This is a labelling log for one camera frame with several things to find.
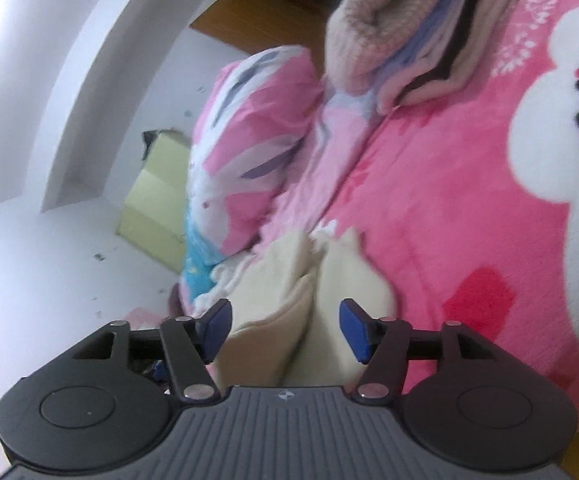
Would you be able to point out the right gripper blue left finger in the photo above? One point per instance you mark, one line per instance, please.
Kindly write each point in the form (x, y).
(189, 346)

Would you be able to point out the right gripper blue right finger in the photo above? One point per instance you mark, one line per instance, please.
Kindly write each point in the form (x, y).
(381, 345)

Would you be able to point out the beige zip hoodie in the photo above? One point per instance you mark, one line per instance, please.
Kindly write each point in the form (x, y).
(285, 330)

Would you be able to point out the stack of folded clothes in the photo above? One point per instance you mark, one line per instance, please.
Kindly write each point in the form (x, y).
(440, 57)

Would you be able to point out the yellow-green wardrobe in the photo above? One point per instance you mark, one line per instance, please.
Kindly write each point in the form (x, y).
(152, 215)

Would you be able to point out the pink magenta floral bed blanket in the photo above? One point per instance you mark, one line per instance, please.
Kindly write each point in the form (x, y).
(469, 204)

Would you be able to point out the light pink quilt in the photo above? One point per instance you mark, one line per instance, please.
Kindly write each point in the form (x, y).
(334, 143)

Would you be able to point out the large pink blue cartoon pillow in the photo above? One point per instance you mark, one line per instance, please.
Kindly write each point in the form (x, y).
(258, 112)

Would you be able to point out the brown wooden door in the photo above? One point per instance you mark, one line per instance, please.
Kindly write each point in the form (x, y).
(256, 25)

